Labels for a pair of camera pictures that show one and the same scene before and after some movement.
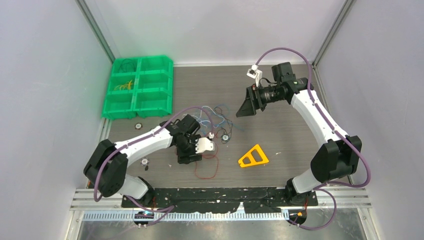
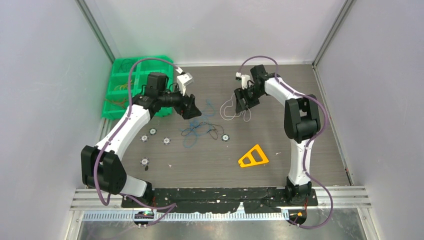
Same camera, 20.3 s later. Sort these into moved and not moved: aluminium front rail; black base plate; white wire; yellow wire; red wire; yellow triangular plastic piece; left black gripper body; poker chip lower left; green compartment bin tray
Moved: white wire; left black gripper body; red wire
Not moved: yellow triangular plastic piece; aluminium front rail; poker chip lower left; green compartment bin tray; yellow wire; black base plate
